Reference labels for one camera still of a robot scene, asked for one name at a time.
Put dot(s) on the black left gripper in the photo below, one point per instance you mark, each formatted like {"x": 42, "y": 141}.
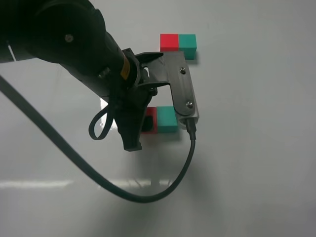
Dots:
{"x": 131, "y": 98}

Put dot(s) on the red foam cube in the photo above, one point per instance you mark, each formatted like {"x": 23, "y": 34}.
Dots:
{"x": 150, "y": 121}

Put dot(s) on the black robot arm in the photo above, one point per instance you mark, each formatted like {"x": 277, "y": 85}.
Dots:
{"x": 72, "y": 33}

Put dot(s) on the red template cube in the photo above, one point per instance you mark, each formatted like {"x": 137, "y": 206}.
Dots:
{"x": 169, "y": 42}

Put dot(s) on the green template cube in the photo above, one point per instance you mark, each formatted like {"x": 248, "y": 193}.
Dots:
{"x": 188, "y": 45}

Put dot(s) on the green foam cube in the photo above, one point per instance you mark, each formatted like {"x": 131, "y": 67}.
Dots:
{"x": 166, "y": 120}

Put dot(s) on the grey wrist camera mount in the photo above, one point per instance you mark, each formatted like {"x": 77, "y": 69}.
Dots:
{"x": 170, "y": 68}

